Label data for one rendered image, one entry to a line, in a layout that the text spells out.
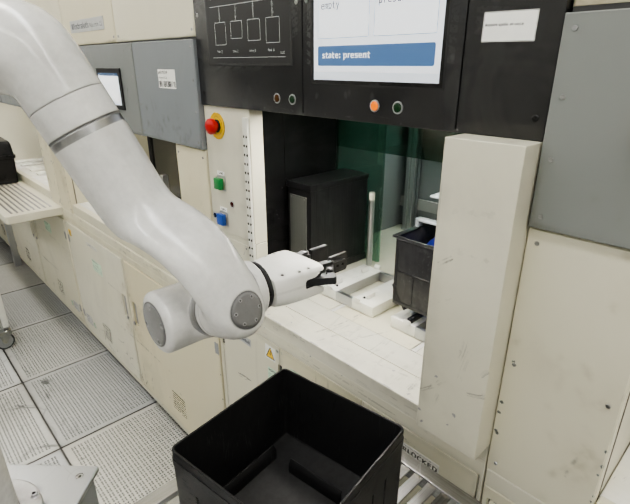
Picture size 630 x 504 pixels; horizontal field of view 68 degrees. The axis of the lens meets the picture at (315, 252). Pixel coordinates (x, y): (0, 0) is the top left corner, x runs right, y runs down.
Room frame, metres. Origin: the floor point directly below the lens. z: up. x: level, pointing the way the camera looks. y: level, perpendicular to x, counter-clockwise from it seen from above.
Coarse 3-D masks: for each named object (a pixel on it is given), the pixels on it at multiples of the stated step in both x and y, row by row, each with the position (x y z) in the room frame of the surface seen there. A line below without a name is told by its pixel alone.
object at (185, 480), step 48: (288, 384) 0.78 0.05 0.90; (192, 432) 0.61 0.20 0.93; (240, 432) 0.69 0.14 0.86; (288, 432) 0.78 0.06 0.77; (336, 432) 0.71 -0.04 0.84; (384, 432) 0.64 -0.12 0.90; (192, 480) 0.54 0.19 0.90; (240, 480) 0.64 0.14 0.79; (288, 480) 0.66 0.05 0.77; (336, 480) 0.66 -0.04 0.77; (384, 480) 0.57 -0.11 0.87
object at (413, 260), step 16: (416, 224) 1.12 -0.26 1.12; (432, 224) 1.09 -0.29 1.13; (400, 240) 1.04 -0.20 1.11; (416, 240) 1.11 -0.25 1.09; (400, 256) 1.04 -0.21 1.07; (416, 256) 1.01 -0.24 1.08; (432, 256) 0.98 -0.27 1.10; (400, 272) 1.04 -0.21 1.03; (416, 272) 1.01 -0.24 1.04; (400, 288) 1.04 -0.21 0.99; (416, 288) 1.00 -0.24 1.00; (400, 304) 1.03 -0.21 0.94; (416, 304) 1.00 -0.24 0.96; (416, 320) 1.03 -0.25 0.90
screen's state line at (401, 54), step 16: (320, 48) 0.96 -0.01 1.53; (336, 48) 0.93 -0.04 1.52; (352, 48) 0.90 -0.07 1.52; (368, 48) 0.87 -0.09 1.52; (384, 48) 0.85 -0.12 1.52; (400, 48) 0.82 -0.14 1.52; (416, 48) 0.80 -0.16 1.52; (432, 48) 0.78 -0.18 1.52; (320, 64) 0.96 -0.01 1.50; (336, 64) 0.93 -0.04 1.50; (352, 64) 0.90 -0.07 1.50; (368, 64) 0.87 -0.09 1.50; (384, 64) 0.85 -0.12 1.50; (400, 64) 0.82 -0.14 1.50; (416, 64) 0.80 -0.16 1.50; (432, 64) 0.78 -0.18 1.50
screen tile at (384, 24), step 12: (420, 0) 0.80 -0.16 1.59; (432, 0) 0.78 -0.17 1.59; (384, 12) 0.85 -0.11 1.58; (396, 12) 0.83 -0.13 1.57; (408, 12) 0.82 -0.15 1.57; (420, 12) 0.80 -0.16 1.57; (432, 12) 0.78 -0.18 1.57; (384, 24) 0.85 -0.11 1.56; (396, 24) 0.83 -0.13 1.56; (408, 24) 0.81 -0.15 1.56; (420, 24) 0.80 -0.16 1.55; (432, 24) 0.78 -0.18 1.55
